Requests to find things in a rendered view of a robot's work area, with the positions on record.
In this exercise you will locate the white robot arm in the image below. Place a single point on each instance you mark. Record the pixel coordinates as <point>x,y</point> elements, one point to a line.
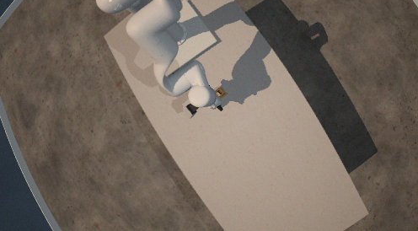
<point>152,27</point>

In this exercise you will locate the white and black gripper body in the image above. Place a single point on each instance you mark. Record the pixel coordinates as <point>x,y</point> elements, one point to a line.
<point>217,102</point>

